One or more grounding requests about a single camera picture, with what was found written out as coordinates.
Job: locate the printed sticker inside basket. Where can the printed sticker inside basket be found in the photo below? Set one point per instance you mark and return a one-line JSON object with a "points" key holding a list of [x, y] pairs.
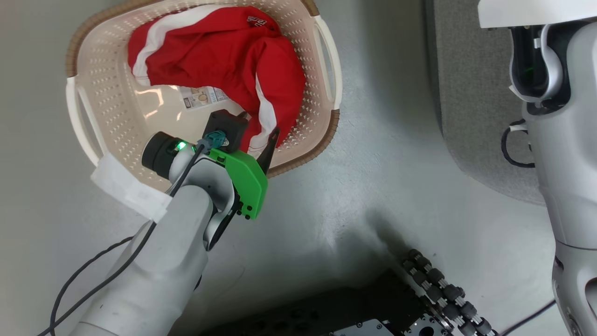
{"points": [[203, 97]]}

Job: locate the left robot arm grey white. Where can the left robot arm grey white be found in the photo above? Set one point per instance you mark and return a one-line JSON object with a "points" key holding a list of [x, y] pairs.
{"points": [[163, 261]]}

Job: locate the cream perforated laundry basket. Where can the cream perforated laundry basket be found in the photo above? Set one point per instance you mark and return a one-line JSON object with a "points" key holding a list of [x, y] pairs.
{"points": [[116, 107]]}

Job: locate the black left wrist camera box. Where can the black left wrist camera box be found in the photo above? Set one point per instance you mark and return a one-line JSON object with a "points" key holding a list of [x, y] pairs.
{"points": [[228, 126]]}

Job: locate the white paper basket tag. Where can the white paper basket tag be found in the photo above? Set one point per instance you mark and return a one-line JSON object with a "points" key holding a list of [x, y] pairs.
{"points": [[130, 189]]}

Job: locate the red basketball jersey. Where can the red basketball jersey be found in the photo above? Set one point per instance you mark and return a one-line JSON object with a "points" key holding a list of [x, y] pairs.
{"points": [[224, 56]]}

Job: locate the grey fabric sofa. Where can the grey fabric sofa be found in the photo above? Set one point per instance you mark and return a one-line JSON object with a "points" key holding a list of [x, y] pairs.
{"points": [[475, 93]]}

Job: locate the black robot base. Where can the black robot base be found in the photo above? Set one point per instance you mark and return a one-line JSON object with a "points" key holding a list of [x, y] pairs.
{"points": [[326, 312]]}

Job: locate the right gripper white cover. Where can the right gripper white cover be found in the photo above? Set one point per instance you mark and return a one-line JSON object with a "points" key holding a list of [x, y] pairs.
{"points": [[536, 11]]}

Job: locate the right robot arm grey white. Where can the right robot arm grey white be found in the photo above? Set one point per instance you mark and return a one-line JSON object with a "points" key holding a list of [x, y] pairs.
{"points": [[573, 163]]}

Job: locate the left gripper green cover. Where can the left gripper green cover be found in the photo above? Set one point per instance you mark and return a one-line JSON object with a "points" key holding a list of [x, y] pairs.
{"points": [[247, 182]]}

